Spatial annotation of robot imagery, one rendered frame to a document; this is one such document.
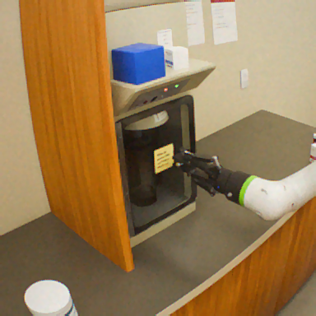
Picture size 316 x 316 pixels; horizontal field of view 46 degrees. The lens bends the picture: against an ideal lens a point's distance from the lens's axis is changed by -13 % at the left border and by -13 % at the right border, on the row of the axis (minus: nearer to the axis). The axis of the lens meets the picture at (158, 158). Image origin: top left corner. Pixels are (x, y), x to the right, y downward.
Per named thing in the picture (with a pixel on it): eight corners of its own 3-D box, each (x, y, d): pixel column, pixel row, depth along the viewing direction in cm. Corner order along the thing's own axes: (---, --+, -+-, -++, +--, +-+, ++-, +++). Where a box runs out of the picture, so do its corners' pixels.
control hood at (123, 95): (109, 115, 111) (105, 81, 107) (192, 85, 130) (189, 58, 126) (136, 125, 104) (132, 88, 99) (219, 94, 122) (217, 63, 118)
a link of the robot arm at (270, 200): (283, 192, 97) (271, 230, 100) (302, 185, 106) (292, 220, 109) (242, 174, 107) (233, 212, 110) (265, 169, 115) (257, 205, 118)
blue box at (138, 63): (113, 80, 107) (110, 49, 103) (141, 71, 113) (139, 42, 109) (137, 85, 101) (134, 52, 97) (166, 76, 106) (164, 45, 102)
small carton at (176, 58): (165, 67, 116) (164, 48, 113) (180, 64, 118) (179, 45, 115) (174, 70, 112) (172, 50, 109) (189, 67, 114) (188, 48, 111)
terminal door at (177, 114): (128, 238, 131) (113, 121, 113) (195, 200, 148) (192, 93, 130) (130, 239, 130) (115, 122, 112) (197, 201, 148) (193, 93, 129)
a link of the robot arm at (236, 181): (238, 185, 107) (236, 213, 111) (262, 168, 113) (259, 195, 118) (220, 178, 111) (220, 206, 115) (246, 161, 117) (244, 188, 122)
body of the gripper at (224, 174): (240, 191, 120) (217, 181, 126) (241, 166, 116) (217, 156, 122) (225, 202, 116) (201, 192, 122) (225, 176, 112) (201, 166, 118)
